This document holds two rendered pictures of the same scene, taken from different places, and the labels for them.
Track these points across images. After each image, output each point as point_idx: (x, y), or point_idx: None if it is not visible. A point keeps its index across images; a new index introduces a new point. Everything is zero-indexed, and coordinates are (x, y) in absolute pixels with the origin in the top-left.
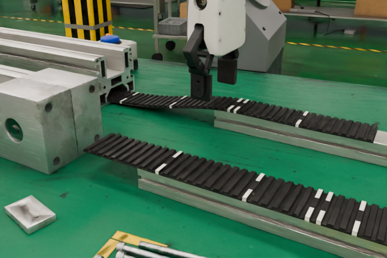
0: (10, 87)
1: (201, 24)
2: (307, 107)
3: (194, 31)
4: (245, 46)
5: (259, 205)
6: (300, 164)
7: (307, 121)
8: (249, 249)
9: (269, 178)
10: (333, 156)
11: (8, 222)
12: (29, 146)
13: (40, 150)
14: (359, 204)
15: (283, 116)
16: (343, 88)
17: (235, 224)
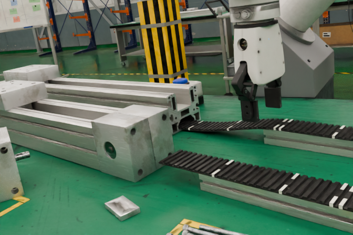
0: (106, 119)
1: (245, 61)
2: (350, 124)
3: (240, 67)
4: (293, 77)
5: (292, 196)
6: (337, 169)
7: (343, 132)
8: (286, 231)
9: (302, 176)
10: None
11: (107, 213)
12: (121, 161)
13: (128, 163)
14: None
15: (321, 130)
16: None
17: (276, 214)
